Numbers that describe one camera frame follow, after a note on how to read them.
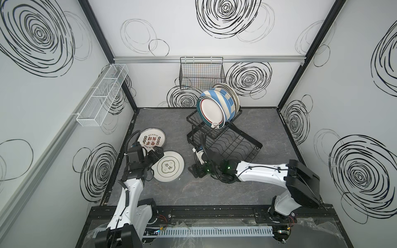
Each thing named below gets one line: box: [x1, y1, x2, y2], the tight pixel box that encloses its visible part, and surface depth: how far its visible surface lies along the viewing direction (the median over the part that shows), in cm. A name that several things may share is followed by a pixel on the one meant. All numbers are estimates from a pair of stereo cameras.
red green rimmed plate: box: [196, 95, 226, 130], surface depth 82 cm
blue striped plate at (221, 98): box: [200, 89, 233, 122], surface depth 79 cm
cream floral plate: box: [212, 83, 241, 116], surface depth 78 cm
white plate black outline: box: [151, 150, 185, 183], surface depth 91 cm
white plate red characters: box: [136, 127, 166, 155], surface depth 104 cm
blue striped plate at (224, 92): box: [214, 87, 237, 120], surface depth 77 cm
